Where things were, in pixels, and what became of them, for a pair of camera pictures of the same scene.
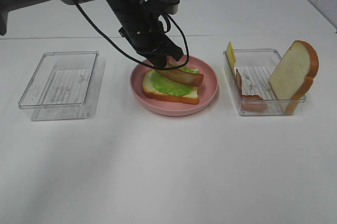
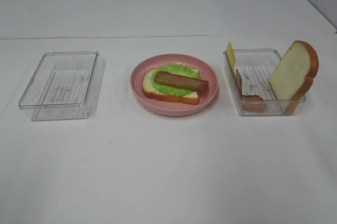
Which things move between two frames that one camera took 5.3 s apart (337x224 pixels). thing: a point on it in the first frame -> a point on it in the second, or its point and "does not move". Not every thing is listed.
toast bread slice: [150, 90] does not move
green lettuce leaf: [167, 86] does not move
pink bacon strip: [249, 103] does not move
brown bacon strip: [189, 78] -> [190, 83]
